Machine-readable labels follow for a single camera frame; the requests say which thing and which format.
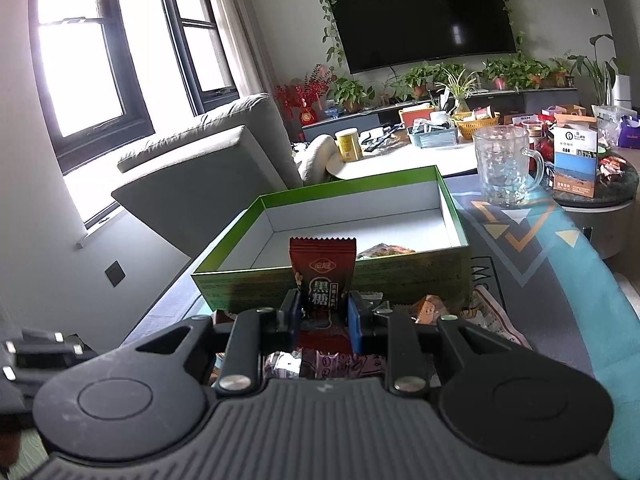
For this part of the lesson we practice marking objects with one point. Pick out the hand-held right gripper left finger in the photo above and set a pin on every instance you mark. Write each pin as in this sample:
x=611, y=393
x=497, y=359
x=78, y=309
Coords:
x=295, y=312

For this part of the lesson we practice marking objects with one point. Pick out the white cylinder air purifier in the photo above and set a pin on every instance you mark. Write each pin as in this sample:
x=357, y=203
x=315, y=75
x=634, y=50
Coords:
x=621, y=91

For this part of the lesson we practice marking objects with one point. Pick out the bushy potted plant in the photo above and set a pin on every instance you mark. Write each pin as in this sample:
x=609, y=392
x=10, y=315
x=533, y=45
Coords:
x=350, y=92

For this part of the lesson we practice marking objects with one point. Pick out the ivy vine around television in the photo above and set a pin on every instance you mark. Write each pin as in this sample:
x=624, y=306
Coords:
x=332, y=50

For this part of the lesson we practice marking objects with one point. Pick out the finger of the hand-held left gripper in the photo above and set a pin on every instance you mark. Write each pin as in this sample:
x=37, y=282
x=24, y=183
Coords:
x=35, y=347

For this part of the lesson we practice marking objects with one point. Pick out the black framed window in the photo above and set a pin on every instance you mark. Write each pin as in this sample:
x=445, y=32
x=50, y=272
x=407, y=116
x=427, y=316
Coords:
x=75, y=60

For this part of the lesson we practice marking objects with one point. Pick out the grey sofa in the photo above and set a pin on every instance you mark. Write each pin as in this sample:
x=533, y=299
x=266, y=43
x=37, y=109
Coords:
x=200, y=185

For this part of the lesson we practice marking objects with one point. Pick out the grey television cabinet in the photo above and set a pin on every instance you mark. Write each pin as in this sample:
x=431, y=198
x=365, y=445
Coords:
x=350, y=122

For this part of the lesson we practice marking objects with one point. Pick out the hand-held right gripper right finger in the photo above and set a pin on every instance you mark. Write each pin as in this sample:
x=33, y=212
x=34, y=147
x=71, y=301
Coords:
x=356, y=325

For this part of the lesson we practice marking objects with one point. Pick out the orange woven basket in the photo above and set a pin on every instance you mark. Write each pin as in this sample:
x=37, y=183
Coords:
x=475, y=127

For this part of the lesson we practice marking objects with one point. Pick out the dark wall socket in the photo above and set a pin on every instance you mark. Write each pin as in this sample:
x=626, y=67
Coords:
x=115, y=273

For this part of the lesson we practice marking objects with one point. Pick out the red box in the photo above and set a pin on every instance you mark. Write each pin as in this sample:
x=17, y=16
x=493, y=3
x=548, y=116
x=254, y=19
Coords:
x=415, y=115

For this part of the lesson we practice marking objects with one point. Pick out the row of potted plants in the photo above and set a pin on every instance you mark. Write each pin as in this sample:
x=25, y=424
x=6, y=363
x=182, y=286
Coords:
x=515, y=72

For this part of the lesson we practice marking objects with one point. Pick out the white and blue carton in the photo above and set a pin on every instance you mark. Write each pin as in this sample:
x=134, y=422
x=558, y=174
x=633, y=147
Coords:
x=575, y=160

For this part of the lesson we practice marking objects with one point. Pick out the white round table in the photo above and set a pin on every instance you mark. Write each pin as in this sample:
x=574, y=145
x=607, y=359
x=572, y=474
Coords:
x=400, y=160

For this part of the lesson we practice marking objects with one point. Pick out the white pillow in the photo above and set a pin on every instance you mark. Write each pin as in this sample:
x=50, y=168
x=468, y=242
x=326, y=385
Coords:
x=315, y=160

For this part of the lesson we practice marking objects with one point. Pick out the spider plant in vase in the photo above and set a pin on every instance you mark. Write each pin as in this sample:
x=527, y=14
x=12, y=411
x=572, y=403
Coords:
x=460, y=87

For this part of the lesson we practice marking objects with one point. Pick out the dark round side table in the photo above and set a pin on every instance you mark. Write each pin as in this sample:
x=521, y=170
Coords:
x=615, y=190

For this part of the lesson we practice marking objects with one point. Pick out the teal patterned mat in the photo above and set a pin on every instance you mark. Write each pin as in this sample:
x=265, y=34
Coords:
x=550, y=285

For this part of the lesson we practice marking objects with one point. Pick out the beige curtain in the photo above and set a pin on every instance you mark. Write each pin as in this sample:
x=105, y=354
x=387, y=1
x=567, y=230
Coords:
x=235, y=20

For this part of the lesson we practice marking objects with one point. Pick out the black wall television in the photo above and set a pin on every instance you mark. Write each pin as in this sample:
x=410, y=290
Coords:
x=425, y=15

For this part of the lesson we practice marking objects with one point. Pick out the yellow can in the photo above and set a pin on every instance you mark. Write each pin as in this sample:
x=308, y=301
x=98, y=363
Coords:
x=348, y=146

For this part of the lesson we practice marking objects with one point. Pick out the small potted plant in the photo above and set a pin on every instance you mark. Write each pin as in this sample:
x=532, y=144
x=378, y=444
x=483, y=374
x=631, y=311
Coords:
x=420, y=80

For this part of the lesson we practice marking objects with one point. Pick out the purple bag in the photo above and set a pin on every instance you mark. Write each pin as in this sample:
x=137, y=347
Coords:
x=631, y=132

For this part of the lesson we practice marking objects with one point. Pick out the orange striped snack packet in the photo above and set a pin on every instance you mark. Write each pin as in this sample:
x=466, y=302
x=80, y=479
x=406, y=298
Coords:
x=385, y=251

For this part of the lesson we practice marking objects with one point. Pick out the clear glass mug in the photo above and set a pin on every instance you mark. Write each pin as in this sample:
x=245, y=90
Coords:
x=500, y=170

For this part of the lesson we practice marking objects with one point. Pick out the clear plastic bag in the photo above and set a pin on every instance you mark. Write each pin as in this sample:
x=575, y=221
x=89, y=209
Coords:
x=607, y=122

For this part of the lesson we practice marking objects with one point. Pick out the blue-grey plastic basket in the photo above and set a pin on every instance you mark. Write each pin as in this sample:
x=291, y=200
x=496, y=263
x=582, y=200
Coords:
x=432, y=137

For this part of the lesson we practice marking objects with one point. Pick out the white crinkled snack packet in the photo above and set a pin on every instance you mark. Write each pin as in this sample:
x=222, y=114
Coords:
x=495, y=320

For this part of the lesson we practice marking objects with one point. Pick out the red candy packet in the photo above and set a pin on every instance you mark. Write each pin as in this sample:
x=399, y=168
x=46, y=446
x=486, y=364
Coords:
x=320, y=265

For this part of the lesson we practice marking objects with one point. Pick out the green cardboard box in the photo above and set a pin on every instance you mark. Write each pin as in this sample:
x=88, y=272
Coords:
x=240, y=285

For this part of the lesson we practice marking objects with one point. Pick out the tall leafy plant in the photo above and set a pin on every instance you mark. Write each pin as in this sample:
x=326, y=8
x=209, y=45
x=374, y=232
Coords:
x=600, y=67

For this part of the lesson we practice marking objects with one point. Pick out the red flower decoration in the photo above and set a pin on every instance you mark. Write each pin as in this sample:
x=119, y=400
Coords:
x=300, y=95

